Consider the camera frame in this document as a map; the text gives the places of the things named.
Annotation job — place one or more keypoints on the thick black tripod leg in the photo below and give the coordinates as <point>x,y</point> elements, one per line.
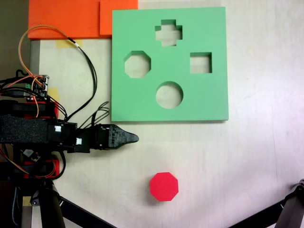
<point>293,209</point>
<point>51,209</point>

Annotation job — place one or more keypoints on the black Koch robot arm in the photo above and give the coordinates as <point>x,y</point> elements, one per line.
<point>23,129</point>

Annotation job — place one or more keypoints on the small circuit board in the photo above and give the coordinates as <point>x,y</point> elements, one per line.
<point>40,91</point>

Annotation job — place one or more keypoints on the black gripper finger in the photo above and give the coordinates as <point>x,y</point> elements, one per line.
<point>120,142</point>
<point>121,133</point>

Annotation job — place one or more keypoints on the green shape sorter board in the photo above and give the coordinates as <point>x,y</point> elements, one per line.
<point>133,104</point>

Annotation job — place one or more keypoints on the black electronics board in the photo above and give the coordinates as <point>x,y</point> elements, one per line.
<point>31,154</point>

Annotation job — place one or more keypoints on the large orange flat block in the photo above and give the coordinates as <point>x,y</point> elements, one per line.
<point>61,19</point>

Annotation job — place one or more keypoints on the red printed base mount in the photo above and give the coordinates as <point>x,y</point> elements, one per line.
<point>56,166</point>

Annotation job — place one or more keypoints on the yellow tape strip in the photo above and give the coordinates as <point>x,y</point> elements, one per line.
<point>69,43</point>

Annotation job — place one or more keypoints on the red octagonal pillar block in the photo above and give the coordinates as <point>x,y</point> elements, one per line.
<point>164,186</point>

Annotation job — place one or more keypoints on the yellow tape patch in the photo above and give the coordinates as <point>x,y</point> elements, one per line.
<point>54,95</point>

